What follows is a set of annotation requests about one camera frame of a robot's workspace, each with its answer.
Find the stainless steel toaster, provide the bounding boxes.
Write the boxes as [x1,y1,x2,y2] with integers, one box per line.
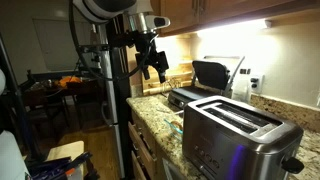
[181,94,306,180]

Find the clear glass bowl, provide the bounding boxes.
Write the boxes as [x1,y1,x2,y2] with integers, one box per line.
[163,109,185,141]

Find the black tripod pole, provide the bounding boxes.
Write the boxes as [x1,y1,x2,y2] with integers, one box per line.
[0,33,42,161]

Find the black panini grill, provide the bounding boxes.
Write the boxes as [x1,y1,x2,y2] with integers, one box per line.
[167,55,246,109]

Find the black tools with orange handle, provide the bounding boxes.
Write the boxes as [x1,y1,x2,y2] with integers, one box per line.
[25,151,99,180]

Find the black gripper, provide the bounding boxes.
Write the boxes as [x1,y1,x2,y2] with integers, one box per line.
[134,31,170,84]

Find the orange object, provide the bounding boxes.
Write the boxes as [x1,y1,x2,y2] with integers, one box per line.
[58,75,83,89]

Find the light wooden stool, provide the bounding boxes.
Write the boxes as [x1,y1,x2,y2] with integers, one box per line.
[45,140,86,162]

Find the wooden upper cabinets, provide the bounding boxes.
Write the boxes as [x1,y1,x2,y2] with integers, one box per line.
[149,0,320,37]

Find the wooden lower cabinet drawers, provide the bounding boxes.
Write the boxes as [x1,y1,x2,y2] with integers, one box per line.
[127,109,188,180]

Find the brown bread slice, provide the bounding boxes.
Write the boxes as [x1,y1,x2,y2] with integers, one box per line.
[170,120,184,132]

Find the white wall outlet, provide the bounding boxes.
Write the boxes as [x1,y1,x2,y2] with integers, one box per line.
[249,74,265,95]

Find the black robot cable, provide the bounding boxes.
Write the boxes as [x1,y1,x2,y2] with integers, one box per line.
[68,0,158,83]

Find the under-cabinet light strip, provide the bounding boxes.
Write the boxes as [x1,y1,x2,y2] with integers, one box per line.
[195,18,273,38]

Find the black stereo camera bar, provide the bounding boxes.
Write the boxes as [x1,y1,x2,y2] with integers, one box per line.
[75,44,111,54]

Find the dark dining table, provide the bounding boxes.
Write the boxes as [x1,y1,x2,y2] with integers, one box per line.
[19,77,103,108]

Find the stainless steel refrigerator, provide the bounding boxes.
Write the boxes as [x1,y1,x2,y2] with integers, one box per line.
[97,14,135,180]

